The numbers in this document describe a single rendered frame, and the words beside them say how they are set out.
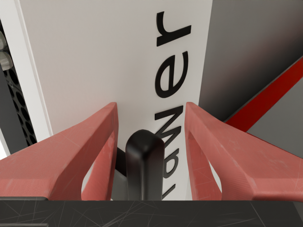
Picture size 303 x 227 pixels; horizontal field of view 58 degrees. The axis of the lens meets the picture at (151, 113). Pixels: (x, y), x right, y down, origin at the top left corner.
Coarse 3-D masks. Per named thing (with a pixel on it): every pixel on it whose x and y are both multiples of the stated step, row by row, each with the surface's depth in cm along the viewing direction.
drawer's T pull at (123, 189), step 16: (128, 144) 10; (144, 144) 10; (160, 144) 10; (128, 160) 11; (144, 160) 10; (160, 160) 11; (128, 176) 11; (144, 176) 11; (160, 176) 11; (112, 192) 13; (128, 192) 12; (144, 192) 11; (160, 192) 12
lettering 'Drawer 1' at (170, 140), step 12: (168, 36) 14; (180, 36) 14; (168, 60) 15; (156, 84) 15; (180, 84) 16; (168, 96) 16; (180, 108) 18; (156, 132) 17; (168, 132) 18; (168, 144) 18; (168, 156) 19; (168, 192) 22
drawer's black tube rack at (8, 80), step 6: (6, 72) 21; (6, 78) 21; (12, 84) 21; (12, 90) 21; (18, 90) 20; (12, 96) 22; (18, 108) 22; (18, 114) 24; (24, 126) 23; (24, 132) 25; (30, 144) 25
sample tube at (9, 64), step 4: (0, 52) 18; (4, 52) 19; (0, 56) 18; (4, 56) 18; (8, 56) 18; (0, 60) 18; (4, 60) 18; (8, 60) 20; (4, 64) 18; (8, 64) 19; (12, 64) 19; (4, 68) 19; (8, 68) 19
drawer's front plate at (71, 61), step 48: (0, 0) 9; (48, 0) 9; (96, 0) 10; (144, 0) 12; (192, 0) 14; (48, 48) 9; (96, 48) 11; (144, 48) 13; (192, 48) 16; (48, 96) 10; (96, 96) 12; (144, 96) 14; (192, 96) 18
